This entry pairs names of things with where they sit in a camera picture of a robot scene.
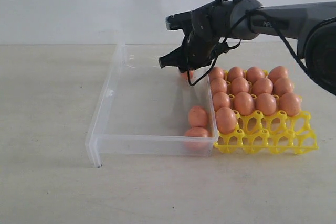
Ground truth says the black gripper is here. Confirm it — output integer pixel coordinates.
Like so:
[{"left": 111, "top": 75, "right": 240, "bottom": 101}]
[{"left": 159, "top": 8, "right": 228, "bottom": 73}]

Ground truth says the yellow plastic egg tray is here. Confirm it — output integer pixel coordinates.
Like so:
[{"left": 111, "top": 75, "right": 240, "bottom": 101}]
[{"left": 213, "top": 69, "right": 319, "bottom": 155}]

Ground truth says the brown egg third row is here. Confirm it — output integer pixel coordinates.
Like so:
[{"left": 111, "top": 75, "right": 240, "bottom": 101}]
[{"left": 233, "top": 92, "right": 255, "bottom": 116}]

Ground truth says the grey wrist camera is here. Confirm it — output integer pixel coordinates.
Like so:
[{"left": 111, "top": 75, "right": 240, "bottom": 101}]
[{"left": 165, "top": 11, "right": 192, "bottom": 31}]

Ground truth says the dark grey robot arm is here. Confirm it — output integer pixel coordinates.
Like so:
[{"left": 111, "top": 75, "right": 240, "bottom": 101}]
[{"left": 159, "top": 0, "right": 335, "bottom": 94}]

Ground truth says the black camera cable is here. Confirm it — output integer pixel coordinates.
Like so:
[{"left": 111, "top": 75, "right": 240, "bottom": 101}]
[{"left": 183, "top": 0, "right": 308, "bottom": 87}]

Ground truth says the brown egg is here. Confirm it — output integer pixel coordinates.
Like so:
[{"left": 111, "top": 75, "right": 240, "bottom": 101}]
[
  {"left": 180, "top": 70, "right": 194, "bottom": 81},
  {"left": 245, "top": 66, "right": 265, "bottom": 84},
  {"left": 251, "top": 78, "right": 273, "bottom": 96},
  {"left": 227, "top": 66, "right": 244, "bottom": 82},
  {"left": 210, "top": 78, "right": 227, "bottom": 96},
  {"left": 208, "top": 66, "right": 224, "bottom": 81},
  {"left": 215, "top": 107, "right": 237, "bottom": 134},
  {"left": 278, "top": 92, "right": 302, "bottom": 116},
  {"left": 230, "top": 77, "right": 249, "bottom": 95},
  {"left": 188, "top": 106, "right": 208, "bottom": 127},
  {"left": 267, "top": 66, "right": 289, "bottom": 83},
  {"left": 183, "top": 126, "right": 209, "bottom": 151}
]

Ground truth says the clear plastic tray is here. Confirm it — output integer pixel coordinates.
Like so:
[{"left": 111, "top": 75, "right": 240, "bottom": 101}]
[{"left": 85, "top": 44, "right": 218, "bottom": 167}]

